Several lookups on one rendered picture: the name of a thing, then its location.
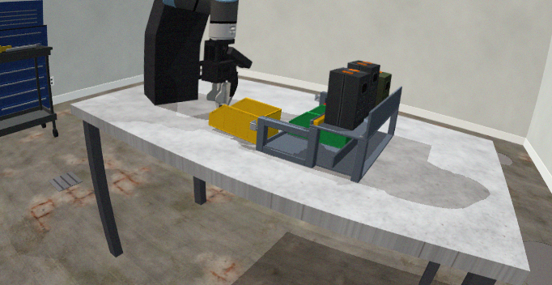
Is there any green open bin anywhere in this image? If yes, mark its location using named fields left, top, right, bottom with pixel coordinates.
left=291, top=104, right=352, bottom=149

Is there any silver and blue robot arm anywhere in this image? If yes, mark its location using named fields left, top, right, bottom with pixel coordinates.
left=163, top=0, right=253, bottom=69

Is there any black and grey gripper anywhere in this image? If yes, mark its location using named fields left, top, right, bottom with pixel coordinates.
left=198, top=38, right=238, bottom=108

